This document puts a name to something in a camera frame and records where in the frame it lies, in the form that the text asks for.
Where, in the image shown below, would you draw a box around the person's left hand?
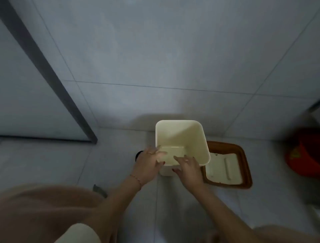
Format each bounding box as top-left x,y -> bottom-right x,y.
131,145 -> 167,187

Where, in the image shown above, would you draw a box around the person's right hand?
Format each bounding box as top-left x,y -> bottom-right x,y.
172,155 -> 206,195

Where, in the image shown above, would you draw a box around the cream plastic waste bin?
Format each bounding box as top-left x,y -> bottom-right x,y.
155,120 -> 211,177

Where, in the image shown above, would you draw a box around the person's left forearm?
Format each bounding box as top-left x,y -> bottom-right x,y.
82,175 -> 143,243

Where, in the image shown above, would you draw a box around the person's right forearm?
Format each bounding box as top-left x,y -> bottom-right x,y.
190,184 -> 256,243

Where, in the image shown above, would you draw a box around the brown-rimmed white bin lid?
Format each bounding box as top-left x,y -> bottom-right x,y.
201,141 -> 253,190

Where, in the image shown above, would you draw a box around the dark slipper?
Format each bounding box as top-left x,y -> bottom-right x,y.
93,184 -> 108,199

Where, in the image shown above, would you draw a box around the white short sleeve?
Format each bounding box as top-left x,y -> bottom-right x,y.
53,223 -> 101,243

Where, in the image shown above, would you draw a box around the person's beige trousers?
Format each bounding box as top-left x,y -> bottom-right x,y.
0,183 -> 108,243

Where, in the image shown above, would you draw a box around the red plastic bucket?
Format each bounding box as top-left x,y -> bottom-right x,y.
285,128 -> 320,180

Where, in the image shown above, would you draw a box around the thin red bracelet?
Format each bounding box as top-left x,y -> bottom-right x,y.
129,174 -> 143,191

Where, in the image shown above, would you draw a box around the dark metal door frame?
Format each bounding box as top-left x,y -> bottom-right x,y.
0,0 -> 98,145

